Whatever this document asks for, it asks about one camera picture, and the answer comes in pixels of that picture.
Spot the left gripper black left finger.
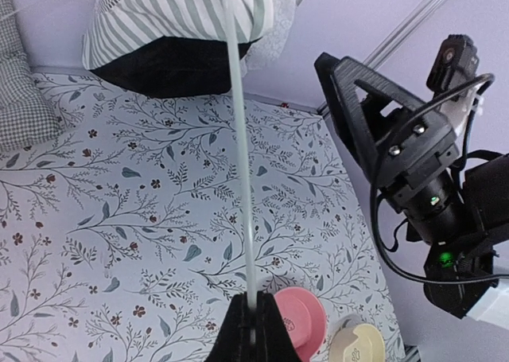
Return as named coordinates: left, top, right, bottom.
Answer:
left=204, top=293, right=255, bottom=362

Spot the green checkered cushion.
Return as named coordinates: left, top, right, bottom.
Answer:
left=1, top=0, right=63, bottom=152

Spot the right aluminium corner post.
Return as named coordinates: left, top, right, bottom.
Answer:
left=316, top=0, right=466, bottom=115

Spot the cream pet bowl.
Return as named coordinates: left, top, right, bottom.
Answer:
left=328, top=324, right=386, bottom=362

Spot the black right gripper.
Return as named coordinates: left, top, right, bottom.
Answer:
left=314, top=53, right=508, bottom=318

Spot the pink pet bowl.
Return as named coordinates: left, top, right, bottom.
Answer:
left=274, top=286, right=327, bottom=361

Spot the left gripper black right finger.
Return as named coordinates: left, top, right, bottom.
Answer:
left=253, top=292, right=301, bottom=362

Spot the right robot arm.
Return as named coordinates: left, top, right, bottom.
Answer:
left=314, top=53, right=508, bottom=328

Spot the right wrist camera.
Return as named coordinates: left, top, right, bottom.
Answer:
left=426, top=34, right=480, bottom=136

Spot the front aluminium rail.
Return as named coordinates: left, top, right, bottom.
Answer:
left=402, top=345, right=421, bottom=362

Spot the green striped pet tent fabric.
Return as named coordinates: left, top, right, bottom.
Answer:
left=82, top=0, right=298, bottom=98

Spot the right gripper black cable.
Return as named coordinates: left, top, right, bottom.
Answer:
left=368, top=72, right=509, bottom=286

